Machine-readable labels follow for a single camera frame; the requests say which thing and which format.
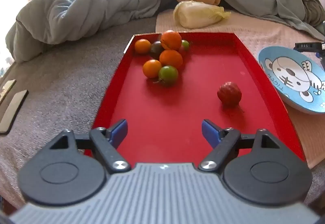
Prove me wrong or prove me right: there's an orange tomato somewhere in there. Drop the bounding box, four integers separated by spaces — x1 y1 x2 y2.
134 39 151 55
142 59 162 78

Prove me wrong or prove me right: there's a red rectangular tray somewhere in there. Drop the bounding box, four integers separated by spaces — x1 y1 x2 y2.
90 32 306 163

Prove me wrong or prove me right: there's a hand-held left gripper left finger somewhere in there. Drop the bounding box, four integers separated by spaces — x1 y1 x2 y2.
49 119 132 174

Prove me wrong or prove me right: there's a red strawberry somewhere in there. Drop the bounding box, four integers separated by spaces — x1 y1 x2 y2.
217 82 242 107

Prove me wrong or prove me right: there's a dark brown tomato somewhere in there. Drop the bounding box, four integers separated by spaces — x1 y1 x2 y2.
150 41 163 60

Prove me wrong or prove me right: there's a tan flat rectangular slab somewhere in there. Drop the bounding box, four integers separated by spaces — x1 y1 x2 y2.
0 79 17 105

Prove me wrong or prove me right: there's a napa cabbage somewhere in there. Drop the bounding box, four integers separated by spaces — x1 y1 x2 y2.
173 0 232 29

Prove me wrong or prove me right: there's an orange tangerine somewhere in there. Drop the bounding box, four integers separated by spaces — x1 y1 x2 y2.
160 30 182 51
159 49 183 69

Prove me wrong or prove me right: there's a large green tomato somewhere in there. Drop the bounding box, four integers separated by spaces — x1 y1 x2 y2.
153 65 179 87

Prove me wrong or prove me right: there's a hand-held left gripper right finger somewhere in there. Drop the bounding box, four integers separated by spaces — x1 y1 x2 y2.
198 119 282 172

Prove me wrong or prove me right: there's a blue tiger print plate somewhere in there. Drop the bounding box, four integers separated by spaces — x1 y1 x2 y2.
258 46 325 114

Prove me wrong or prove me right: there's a blue-grey duvet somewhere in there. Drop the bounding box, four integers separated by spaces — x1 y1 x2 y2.
5 0 325 62

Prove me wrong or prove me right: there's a black flat rectangular slab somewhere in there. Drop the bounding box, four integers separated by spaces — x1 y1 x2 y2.
0 89 29 135

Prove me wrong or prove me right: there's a grey knit cloth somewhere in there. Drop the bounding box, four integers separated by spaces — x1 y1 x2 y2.
288 0 324 27

